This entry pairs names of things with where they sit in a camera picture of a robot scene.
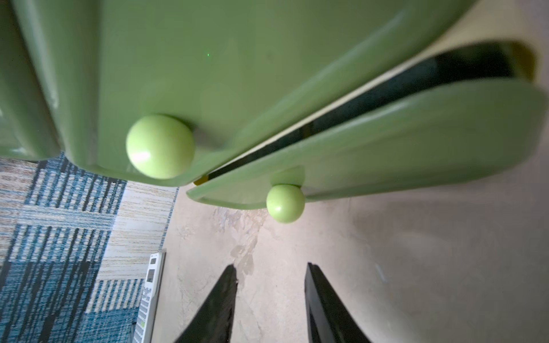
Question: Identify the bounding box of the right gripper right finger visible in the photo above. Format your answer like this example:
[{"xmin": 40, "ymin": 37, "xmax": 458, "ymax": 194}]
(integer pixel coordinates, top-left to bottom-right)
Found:
[{"xmin": 305, "ymin": 263, "xmax": 370, "ymax": 343}]

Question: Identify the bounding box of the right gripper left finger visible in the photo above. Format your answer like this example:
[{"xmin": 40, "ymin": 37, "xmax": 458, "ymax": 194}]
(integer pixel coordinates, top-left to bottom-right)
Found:
[{"xmin": 175, "ymin": 264, "xmax": 238, "ymax": 342}]

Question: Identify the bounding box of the green bottom drawer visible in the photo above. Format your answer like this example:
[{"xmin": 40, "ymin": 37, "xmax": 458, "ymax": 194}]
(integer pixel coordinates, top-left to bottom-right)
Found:
[{"xmin": 187, "ymin": 78, "xmax": 548, "ymax": 210}]

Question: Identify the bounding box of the green drawer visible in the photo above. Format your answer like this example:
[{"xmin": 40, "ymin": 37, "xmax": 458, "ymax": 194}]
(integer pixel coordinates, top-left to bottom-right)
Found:
[
  {"xmin": 12, "ymin": 0, "xmax": 477, "ymax": 188},
  {"xmin": 1, "ymin": 1, "xmax": 61, "ymax": 161},
  {"xmin": 187, "ymin": 78, "xmax": 548, "ymax": 210}
]

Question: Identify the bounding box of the green three-drawer cabinet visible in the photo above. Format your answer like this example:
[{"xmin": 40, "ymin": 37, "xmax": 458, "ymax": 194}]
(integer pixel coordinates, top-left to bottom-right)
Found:
[{"xmin": 231, "ymin": 0, "xmax": 541, "ymax": 164}]

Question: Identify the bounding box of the green top drawer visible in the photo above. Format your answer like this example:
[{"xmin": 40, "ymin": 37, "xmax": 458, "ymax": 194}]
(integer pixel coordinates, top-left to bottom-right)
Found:
[{"xmin": 1, "ymin": 1, "xmax": 61, "ymax": 161}]

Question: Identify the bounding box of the white calculator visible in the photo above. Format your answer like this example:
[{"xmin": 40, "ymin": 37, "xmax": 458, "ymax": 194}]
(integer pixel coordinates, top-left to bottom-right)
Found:
[{"xmin": 130, "ymin": 250, "xmax": 167, "ymax": 343}]

